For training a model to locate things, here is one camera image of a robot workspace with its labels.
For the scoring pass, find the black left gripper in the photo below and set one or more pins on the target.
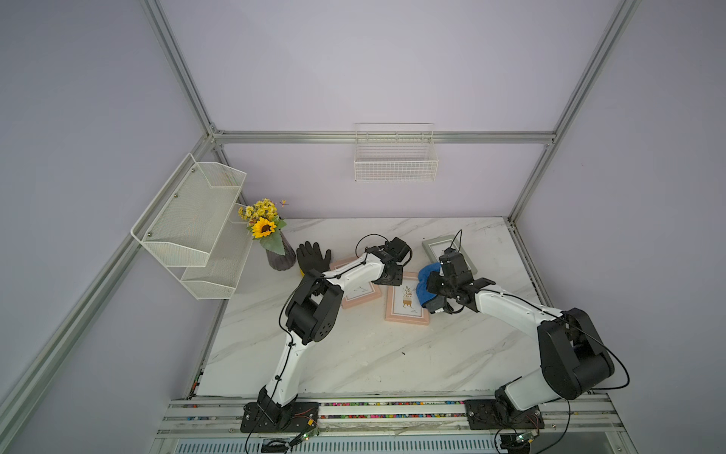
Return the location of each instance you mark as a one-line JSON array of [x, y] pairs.
[[398, 279]]

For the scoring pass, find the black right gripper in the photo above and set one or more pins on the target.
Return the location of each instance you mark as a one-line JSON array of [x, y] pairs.
[[432, 280]]

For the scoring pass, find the blue microfibre cloth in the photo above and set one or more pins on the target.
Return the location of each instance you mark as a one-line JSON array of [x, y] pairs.
[[430, 301]]

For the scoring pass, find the pink picture frame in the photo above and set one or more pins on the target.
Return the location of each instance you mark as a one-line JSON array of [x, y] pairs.
[[365, 293], [402, 305]]

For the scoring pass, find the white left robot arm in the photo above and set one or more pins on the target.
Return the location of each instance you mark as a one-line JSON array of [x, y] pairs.
[[311, 312]]

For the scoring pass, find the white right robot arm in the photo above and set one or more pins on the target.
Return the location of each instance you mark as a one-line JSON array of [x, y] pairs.
[[572, 357]]

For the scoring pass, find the black yellow work glove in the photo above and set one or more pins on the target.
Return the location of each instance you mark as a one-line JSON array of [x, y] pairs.
[[312, 258]]

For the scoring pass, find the dark glass vase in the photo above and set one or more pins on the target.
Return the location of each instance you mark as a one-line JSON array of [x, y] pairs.
[[283, 262]]

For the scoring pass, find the sunflower bouquet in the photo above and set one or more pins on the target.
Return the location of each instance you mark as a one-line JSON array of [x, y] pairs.
[[263, 222]]

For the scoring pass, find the green picture frame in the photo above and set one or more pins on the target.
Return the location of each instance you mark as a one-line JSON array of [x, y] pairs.
[[435, 247]]

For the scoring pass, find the white wire wall basket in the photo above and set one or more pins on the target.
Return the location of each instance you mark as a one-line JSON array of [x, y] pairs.
[[395, 153]]

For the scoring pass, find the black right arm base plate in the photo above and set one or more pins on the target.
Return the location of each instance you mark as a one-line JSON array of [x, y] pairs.
[[498, 412]]

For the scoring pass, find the white mesh wall shelf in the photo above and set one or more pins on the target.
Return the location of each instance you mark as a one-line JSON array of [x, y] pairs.
[[193, 230]]

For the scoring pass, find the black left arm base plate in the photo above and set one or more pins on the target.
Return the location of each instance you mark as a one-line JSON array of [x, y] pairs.
[[265, 416]]

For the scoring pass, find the aluminium front rail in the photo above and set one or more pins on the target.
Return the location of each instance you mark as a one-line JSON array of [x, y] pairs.
[[435, 424]]

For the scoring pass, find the aluminium enclosure frame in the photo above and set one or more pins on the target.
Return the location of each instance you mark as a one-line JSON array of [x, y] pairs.
[[28, 393]]

